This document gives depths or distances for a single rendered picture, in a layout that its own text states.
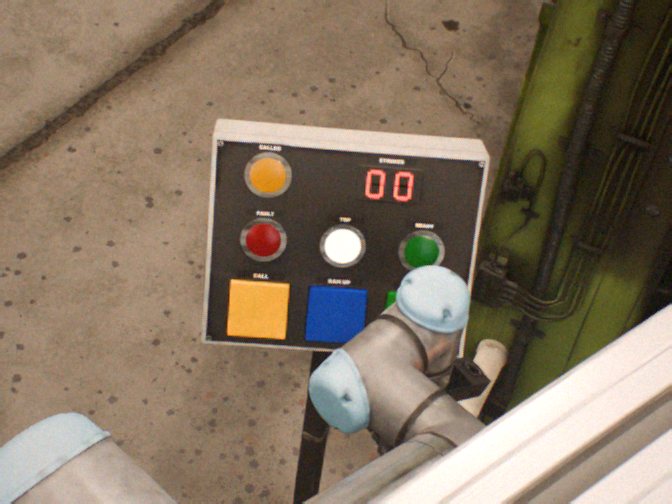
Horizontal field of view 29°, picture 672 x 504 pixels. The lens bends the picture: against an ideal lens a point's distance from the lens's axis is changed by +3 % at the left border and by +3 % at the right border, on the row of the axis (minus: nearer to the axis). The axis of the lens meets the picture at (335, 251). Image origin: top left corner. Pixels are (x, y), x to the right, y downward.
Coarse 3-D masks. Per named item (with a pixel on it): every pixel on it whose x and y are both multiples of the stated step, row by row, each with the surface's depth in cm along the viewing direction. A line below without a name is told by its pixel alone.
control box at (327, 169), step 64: (256, 128) 157; (320, 128) 160; (256, 192) 155; (320, 192) 155; (384, 192) 155; (448, 192) 156; (256, 256) 158; (320, 256) 158; (384, 256) 158; (448, 256) 159
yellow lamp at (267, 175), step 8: (264, 160) 153; (272, 160) 153; (256, 168) 154; (264, 168) 154; (272, 168) 154; (280, 168) 154; (256, 176) 154; (264, 176) 154; (272, 176) 154; (280, 176) 154; (256, 184) 154; (264, 184) 154; (272, 184) 154; (280, 184) 154; (264, 192) 155; (272, 192) 155
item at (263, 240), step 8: (264, 224) 156; (248, 232) 157; (256, 232) 157; (264, 232) 157; (272, 232) 157; (248, 240) 157; (256, 240) 157; (264, 240) 157; (272, 240) 157; (280, 240) 157; (256, 248) 157; (264, 248) 157; (272, 248) 157
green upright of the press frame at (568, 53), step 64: (576, 0) 154; (640, 0) 150; (576, 64) 160; (640, 64) 156; (640, 128) 163; (576, 192) 175; (640, 192) 171; (512, 256) 190; (576, 256) 184; (640, 256) 179; (576, 320) 193; (640, 320) 188
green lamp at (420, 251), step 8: (416, 240) 157; (424, 240) 157; (432, 240) 158; (408, 248) 158; (416, 248) 158; (424, 248) 158; (432, 248) 158; (408, 256) 158; (416, 256) 158; (424, 256) 158; (432, 256) 158; (416, 264) 159; (424, 264) 159; (432, 264) 159
